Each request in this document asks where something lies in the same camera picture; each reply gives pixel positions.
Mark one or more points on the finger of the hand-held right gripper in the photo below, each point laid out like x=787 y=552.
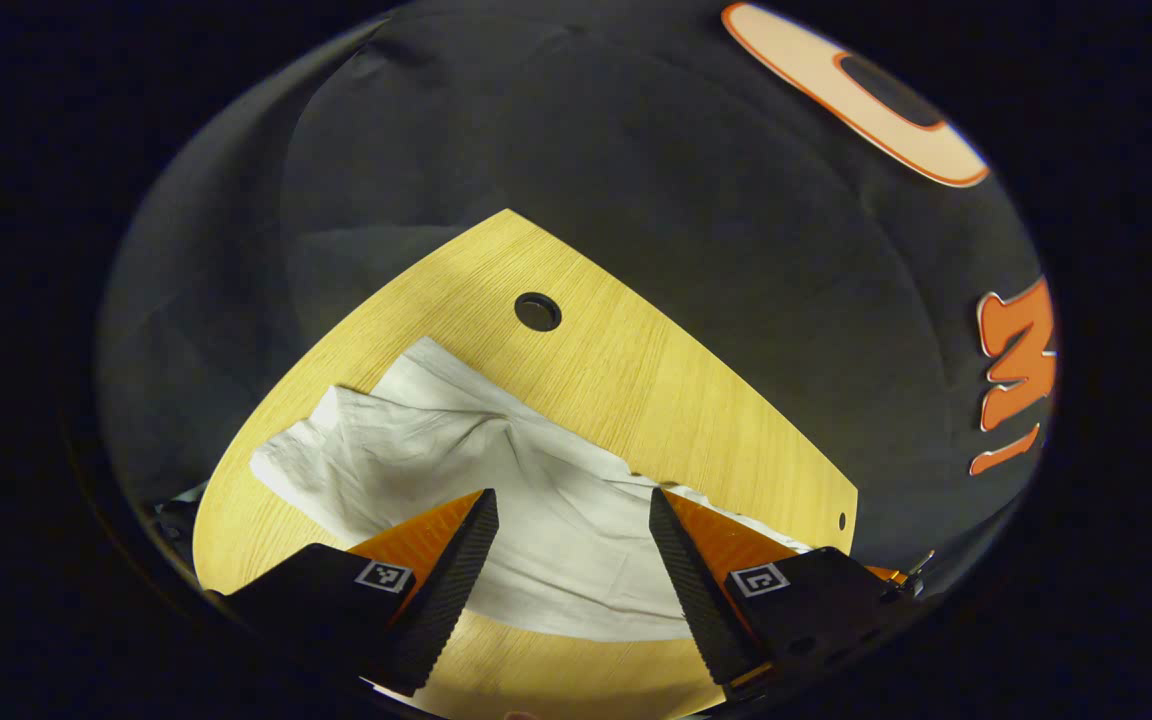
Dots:
x=886 y=574

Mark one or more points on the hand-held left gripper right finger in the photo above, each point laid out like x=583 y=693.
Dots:
x=696 y=590

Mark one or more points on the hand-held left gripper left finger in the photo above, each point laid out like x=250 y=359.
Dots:
x=451 y=590

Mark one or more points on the white jeans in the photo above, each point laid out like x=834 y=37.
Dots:
x=556 y=530

